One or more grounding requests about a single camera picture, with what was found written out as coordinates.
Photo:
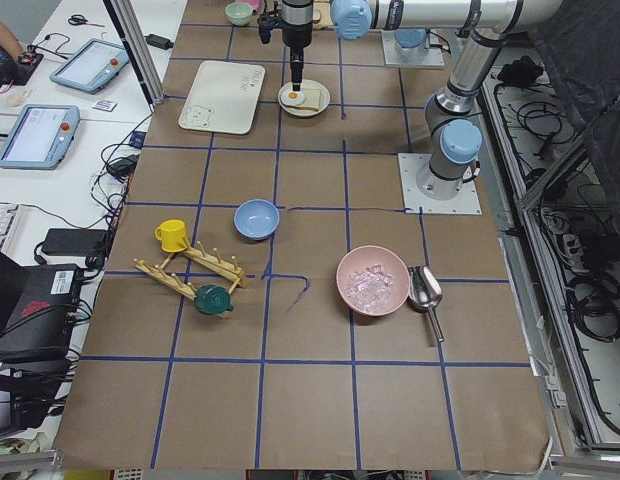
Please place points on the bottom bread slice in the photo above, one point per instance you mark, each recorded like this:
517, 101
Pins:
312, 100

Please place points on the metal scoop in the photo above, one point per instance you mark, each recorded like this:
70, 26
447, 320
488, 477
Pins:
425, 294

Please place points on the cream bear tray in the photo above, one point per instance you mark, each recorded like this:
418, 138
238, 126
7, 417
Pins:
223, 98

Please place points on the blue bowl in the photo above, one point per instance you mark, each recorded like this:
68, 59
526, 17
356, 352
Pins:
256, 219

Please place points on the black computer box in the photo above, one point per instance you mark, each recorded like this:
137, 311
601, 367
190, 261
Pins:
36, 308

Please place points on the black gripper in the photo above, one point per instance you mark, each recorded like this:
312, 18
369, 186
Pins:
296, 34

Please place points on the small black adapter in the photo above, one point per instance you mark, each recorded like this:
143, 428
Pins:
158, 41

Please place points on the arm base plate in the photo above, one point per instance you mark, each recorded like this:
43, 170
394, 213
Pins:
391, 58
425, 193

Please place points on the green bowl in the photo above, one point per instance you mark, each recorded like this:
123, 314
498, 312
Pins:
239, 13

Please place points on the round cream plate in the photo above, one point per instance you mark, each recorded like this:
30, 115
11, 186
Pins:
306, 84

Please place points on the teach pendant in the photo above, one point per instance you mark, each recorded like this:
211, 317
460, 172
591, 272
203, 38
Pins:
40, 137
92, 67

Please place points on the near teach pendant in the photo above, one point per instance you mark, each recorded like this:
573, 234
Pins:
40, 137

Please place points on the yellow cup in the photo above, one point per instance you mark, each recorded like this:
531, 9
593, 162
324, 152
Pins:
172, 235

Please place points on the dark green cup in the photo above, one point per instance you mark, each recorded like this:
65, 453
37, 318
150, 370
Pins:
213, 300

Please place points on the wooden cutting board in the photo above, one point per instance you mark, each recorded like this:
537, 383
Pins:
321, 14

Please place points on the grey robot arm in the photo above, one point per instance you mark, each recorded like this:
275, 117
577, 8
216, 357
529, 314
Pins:
413, 47
456, 141

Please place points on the black scissors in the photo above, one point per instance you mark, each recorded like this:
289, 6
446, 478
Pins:
81, 20

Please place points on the far teach pendant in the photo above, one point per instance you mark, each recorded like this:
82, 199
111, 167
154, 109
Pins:
92, 67

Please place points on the fried egg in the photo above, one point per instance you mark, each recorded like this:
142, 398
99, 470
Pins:
292, 98

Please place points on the black power adapter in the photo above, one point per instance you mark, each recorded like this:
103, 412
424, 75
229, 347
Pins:
72, 242

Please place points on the aluminium frame post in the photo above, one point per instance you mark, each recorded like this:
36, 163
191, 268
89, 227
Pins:
123, 17

